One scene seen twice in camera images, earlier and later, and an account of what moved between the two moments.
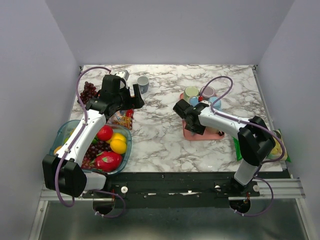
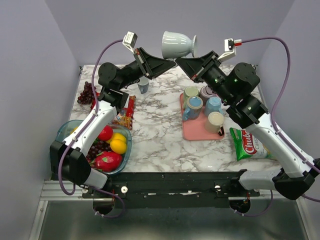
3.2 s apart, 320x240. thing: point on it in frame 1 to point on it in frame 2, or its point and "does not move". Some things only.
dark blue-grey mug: [143, 82] does not move
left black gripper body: [124, 100] to [141, 63]
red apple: [105, 133] does not move
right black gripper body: [195, 128] to [210, 74]
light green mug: [189, 91] does not move
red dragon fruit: [106, 161] does not move
